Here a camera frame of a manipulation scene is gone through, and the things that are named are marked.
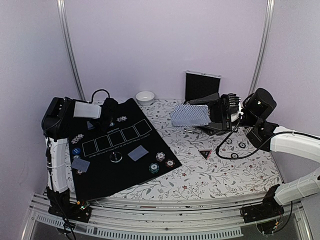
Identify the black poker mat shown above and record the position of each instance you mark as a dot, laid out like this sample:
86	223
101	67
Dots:
104	178

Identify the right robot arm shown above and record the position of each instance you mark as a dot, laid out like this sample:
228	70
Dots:
272	137

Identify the left aluminium frame post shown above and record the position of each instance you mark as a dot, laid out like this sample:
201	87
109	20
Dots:
62	13

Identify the black triangular token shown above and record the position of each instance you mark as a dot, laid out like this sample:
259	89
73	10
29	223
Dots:
205	153

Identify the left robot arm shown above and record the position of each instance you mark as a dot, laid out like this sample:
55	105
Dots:
56	129

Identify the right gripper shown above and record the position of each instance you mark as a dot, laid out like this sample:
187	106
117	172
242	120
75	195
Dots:
218	126

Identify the white ceramic bowl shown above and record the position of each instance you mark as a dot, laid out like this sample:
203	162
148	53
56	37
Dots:
145	98

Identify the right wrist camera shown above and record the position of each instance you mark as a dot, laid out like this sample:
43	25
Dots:
231	106

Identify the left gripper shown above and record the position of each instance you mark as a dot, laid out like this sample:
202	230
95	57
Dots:
100	127

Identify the blue playing card deck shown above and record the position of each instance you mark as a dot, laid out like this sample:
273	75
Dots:
186	115

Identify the blue round button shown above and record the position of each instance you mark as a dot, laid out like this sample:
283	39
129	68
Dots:
76	151

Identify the clear dealer puck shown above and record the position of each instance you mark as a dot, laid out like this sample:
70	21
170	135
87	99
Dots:
115	157

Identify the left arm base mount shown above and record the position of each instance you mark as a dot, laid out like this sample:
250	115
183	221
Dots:
79	211

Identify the red poker chip stack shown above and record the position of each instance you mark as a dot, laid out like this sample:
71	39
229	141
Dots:
234	156

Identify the green poker chip stack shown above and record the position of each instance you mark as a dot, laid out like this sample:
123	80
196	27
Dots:
242	145

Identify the white chip stack top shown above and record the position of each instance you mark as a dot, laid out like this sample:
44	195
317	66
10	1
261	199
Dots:
121	119

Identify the aluminium front rail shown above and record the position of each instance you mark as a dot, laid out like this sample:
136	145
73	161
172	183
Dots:
202	219

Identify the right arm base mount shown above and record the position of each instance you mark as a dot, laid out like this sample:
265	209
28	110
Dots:
268	214

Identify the right aluminium frame post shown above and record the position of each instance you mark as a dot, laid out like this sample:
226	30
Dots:
270	4

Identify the aluminium frame post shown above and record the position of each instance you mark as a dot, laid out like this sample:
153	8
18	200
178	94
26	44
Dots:
270	4
62	13

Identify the aluminium poker case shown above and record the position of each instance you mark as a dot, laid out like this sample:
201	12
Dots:
199	85

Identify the dealt card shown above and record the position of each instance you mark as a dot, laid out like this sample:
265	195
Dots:
90	126
80	164
137	153

